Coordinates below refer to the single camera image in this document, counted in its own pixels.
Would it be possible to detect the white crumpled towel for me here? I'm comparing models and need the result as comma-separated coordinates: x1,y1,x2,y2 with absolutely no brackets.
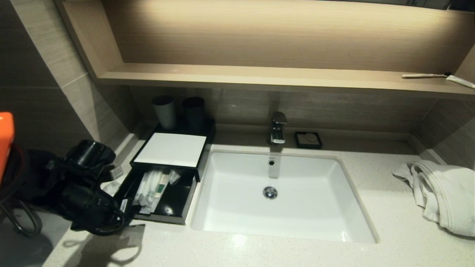
392,160,475,237

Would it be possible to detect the small white green-labelled tube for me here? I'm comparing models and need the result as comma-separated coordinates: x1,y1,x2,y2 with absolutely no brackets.
156,174,170,198

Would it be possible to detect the chrome faucet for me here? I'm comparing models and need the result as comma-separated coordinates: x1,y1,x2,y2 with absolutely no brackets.
268,112,288,145

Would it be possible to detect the beige toothbrush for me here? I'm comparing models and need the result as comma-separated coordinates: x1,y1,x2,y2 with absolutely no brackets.
401,72,451,79

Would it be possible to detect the white square pad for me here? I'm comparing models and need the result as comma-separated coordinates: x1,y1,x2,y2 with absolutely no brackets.
134,133,207,168

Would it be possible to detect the black square soap dish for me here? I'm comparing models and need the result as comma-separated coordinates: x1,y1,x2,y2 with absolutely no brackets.
295,132,322,149

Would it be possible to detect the small crinkled clear sachet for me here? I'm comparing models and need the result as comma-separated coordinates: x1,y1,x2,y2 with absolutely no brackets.
102,181,121,198

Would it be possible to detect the white rectangular sink basin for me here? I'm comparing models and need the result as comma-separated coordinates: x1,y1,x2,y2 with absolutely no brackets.
191,149,379,244

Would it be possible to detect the wooden wall shelf niche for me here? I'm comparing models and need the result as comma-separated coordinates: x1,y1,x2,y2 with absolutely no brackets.
56,0,475,100

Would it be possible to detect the black cup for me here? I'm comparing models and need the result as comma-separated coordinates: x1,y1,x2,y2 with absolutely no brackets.
183,97,206,130

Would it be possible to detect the long packet with green label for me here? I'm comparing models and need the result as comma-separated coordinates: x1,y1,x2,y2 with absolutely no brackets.
133,171,152,207

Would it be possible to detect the black amenity drawer box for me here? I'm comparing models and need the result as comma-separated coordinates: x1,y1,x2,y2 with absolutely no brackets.
130,119,216,182

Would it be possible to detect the black box drawer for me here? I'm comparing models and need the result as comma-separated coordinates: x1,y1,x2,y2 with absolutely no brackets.
114,166,198,225

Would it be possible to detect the thin black camera cable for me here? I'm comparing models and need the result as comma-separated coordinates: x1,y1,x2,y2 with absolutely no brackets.
83,206,127,237

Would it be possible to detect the grey cup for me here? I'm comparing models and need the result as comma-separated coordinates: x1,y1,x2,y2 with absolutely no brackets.
153,96,177,130

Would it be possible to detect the translucent packet with dark comb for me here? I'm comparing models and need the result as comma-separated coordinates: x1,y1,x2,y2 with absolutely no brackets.
143,169,164,215

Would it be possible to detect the white toothpaste tube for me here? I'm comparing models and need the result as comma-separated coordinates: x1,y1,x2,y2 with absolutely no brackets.
445,75,475,89

